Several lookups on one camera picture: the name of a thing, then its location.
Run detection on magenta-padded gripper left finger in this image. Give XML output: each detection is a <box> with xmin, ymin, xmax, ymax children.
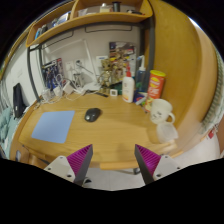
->
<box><xmin>44</xmin><ymin>143</ymin><xmax>94</xmax><ymax>187</ymax></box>

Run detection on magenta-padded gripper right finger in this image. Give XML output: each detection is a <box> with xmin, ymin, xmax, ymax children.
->
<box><xmin>134</xmin><ymin>143</ymin><xmax>182</xmax><ymax>185</ymax></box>

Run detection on black computer mouse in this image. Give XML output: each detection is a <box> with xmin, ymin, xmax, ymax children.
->
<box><xmin>84</xmin><ymin>107</ymin><xmax>102</xmax><ymax>123</ymax></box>

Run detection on light blue mouse pad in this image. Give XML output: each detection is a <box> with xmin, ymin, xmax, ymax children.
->
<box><xmin>31</xmin><ymin>110</ymin><xmax>76</xmax><ymax>145</ymax></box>

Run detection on clear plastic cup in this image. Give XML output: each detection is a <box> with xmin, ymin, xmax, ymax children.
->
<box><xmin>156</xmin><ymin>122</ymin><xmax>179</xmax><ymax>144</ymax></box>

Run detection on white printed mug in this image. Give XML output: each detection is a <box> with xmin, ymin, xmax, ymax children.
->
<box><xmin>149</xmin><ymin>98</ymin><xmax>176</xmax><ymax>125</ymax></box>

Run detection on red yellow-lidded snack can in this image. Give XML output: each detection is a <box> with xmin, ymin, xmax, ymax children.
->
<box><xmin>144</xmin><ymin>69</ymin><xmax>167</xmax><ymax>113</ymax></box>

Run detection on white power adapter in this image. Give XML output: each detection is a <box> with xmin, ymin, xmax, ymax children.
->
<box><xmin>63</xmin><ymin>81</ymin><xmax>76</xmax><ymax>96</ymax></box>

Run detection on white desk lamp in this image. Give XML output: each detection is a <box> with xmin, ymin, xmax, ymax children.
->
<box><xmin>44</xmin><ymin>38</ymin><xmax>102</xmax><ymax>93</ymax></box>

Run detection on white red-capped lotion bottle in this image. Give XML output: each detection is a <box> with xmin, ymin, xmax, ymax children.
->
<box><xmin>121</xmin><ymin>64</ymin><xmax>136</xmax><ymax>104</ymax></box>

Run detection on teal cloth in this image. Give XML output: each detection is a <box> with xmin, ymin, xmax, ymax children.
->
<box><xmin>0</xmin><ymin>106</ymin><xmax>16</xmax><ymax>158</ymax></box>

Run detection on black bag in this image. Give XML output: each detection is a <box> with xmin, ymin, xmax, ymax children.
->
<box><xmin>12</xmin><ymin>82</ymin><xmax>27</xmax><ymax>119</ymax></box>

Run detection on dark white-nozzle spray bottle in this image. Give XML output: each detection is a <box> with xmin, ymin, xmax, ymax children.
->
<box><xmin>135</xmin><ymin>54</ymin><xmax>148</xmax><ymax>93</ymax></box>

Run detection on blue robot model kit box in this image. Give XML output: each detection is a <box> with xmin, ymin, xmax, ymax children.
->
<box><xmin>41</xmin><ymin>58</ymin><xmax>65</xmax><ymax>91</ymax></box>

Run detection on brown tree creature figurine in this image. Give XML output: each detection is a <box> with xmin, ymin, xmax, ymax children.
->
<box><xmin>99</xmin><ymin>58</ymin><xmax>126</xmax><ymax>91</ymax></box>

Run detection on colourful printed box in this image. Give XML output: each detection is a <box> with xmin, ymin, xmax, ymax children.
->
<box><xmin>108</xmin><ymin>41</ymin><xmax>137</xmax><ymax>64</ymax></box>

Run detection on white charging cable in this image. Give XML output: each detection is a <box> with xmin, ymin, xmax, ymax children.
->
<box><xmin>39</xmin><ymin>74</ymin><xmax>88</xmax><ymax>103</ymax></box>

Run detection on white wall-mounted box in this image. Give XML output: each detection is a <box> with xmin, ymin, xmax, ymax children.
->
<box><xmin>95</xmin><ymin>55</ymin><xmax>109</xmax><ymax>68</ymax></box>

